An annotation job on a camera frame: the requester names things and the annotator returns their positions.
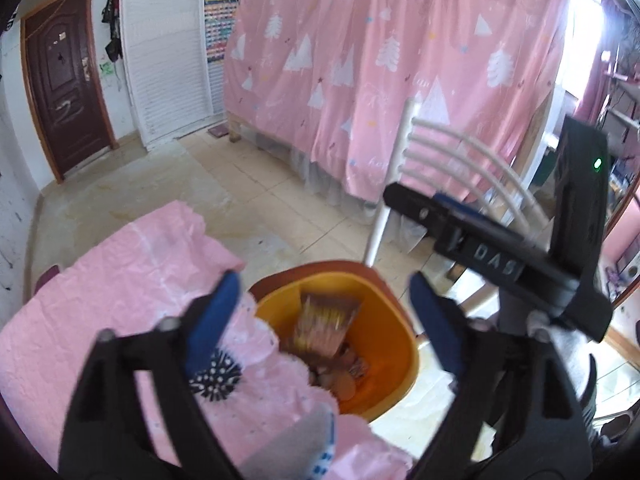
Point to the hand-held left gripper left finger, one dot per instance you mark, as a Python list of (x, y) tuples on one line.
[(215, 320)]

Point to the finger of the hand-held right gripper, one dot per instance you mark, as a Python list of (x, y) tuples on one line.
[(410, 205), (475, 217)]

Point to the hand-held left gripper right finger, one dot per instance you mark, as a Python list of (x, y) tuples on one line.
[(435, 322)]

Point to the orange plastic bin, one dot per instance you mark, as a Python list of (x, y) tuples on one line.
[(390, 350)]

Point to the brown patterned sock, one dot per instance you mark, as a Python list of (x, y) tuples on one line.
[(325, 325)]

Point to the person's left hand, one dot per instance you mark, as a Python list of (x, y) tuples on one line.
[(295, 442)]

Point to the white slatted chair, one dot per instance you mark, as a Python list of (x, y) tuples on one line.
[(405, 150)]

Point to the pink tablecloth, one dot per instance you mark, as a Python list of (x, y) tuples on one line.
[(125, 280)]

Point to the pink window curtain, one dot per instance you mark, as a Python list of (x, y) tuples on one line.
[(597, 60)]

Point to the pink tree-print curtain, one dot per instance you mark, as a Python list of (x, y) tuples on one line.
[(375, 35)]

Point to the dark floor scale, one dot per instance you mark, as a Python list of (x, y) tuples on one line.
[(220, 132)]

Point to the colourful grid poster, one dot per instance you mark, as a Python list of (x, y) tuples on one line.
[(220, 30)]

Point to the white louvered wardrobe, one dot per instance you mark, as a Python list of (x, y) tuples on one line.
[(165, 60)]

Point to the brown door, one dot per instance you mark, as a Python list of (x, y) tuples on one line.
[(65, 85)]

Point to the hanging dark bags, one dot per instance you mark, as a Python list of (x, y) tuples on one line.
[(112, 20)]

